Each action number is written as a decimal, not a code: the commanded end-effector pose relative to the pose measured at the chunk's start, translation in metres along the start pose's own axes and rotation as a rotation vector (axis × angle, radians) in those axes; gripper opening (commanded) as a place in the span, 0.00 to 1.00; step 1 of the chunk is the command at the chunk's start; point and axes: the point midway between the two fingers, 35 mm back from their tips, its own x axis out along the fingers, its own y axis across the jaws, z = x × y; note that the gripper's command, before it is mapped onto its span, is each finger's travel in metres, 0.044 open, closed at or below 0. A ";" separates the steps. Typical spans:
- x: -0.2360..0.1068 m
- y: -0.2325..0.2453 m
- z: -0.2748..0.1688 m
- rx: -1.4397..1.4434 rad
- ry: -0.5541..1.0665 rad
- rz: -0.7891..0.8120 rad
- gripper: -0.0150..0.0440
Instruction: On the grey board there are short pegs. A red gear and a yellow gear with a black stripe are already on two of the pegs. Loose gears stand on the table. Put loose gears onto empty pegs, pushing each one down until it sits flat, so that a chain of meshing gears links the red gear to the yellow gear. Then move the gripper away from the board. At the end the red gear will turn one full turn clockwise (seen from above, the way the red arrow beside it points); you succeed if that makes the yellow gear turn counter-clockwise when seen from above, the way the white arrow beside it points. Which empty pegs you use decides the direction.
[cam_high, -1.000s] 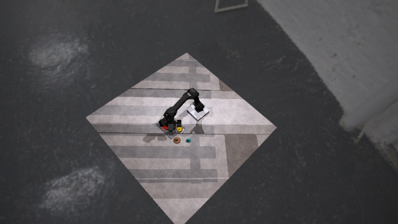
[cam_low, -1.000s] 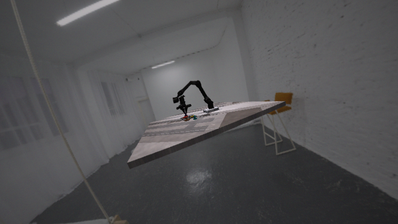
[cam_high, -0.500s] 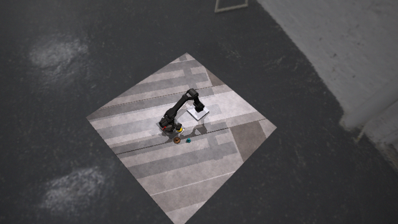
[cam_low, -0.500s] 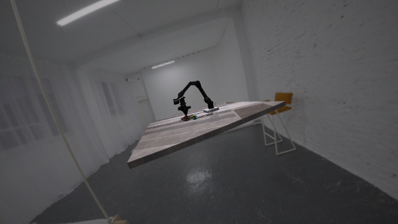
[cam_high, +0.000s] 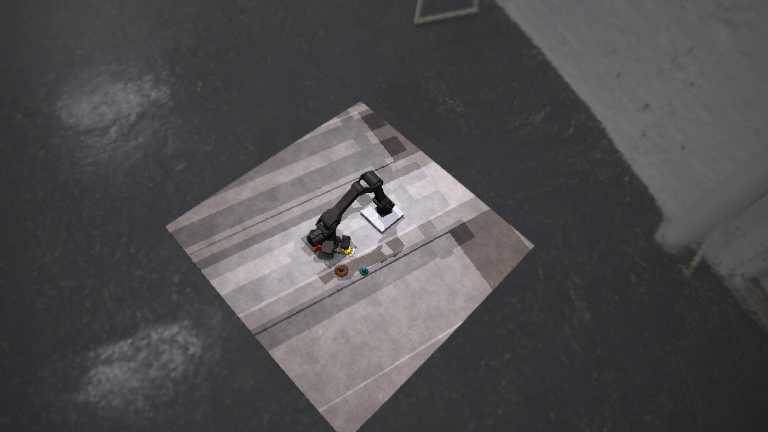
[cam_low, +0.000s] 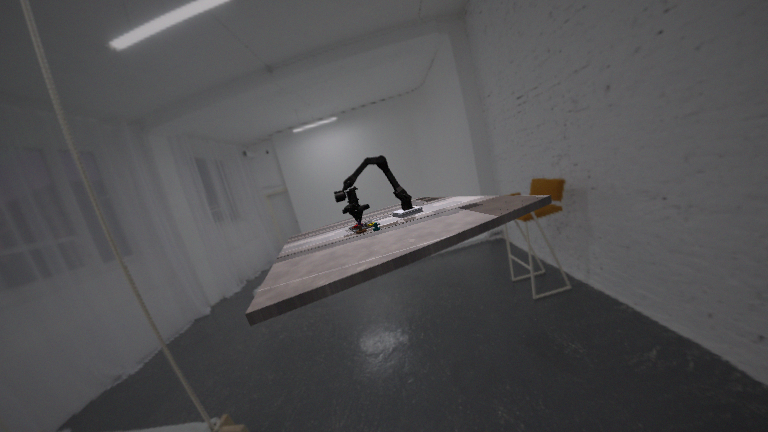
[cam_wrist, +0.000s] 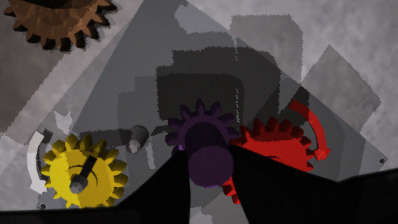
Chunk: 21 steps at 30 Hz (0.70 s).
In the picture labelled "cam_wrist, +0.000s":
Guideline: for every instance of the yellow gear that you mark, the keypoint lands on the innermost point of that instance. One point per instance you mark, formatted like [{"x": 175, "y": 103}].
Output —
[{"x": 69, "y": 158}]

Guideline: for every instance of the brown gear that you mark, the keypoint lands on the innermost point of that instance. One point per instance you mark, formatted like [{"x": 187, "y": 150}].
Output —
[{"x": 58, "y": 21}]

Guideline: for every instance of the white curved arrow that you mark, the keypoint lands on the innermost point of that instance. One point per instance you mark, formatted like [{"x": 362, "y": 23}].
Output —
[{"x": 37, "y": 184}]

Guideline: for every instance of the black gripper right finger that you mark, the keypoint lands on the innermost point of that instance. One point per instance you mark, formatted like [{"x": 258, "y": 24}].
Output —
[{"x": 272, "y": 192}]

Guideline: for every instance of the red gear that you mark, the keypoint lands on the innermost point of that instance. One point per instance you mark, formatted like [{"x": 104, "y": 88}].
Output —
[{"x": 281, "y": 143}]

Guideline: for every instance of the red curved arrow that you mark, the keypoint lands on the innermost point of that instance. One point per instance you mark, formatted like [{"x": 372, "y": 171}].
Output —
[{"x": 322, "y": 151}]

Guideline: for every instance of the purple gear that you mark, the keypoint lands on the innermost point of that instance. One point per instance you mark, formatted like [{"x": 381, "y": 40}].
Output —
[{"x": 205, "y": 136}]

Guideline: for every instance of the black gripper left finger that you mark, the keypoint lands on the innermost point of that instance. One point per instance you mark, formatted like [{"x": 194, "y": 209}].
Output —
[{"x": 164, "y": 198}]

